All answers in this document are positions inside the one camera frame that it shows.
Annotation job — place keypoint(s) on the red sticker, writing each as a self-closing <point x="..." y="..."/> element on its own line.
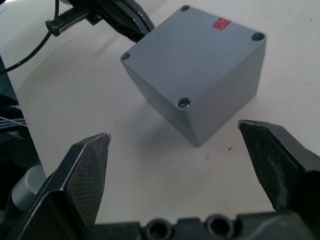
<point x="221" y="23"/>

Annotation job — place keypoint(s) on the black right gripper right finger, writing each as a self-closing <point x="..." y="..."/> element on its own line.
<point x="282" y="162"/>

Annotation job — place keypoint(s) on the grey metal box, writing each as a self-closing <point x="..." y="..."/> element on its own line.
<point x="197" y="65"/>

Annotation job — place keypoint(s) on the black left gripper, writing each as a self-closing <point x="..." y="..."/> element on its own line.
<point x="72" y="18"/>

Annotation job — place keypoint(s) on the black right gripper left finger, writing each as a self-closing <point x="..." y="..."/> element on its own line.
<point x="75" y="180"/>

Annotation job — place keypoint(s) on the silver robot body part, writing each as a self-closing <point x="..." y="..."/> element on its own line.
<point x="26" y="187"/>

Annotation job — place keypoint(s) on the silver screw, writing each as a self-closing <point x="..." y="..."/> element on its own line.
<point x="184" y="105"/>

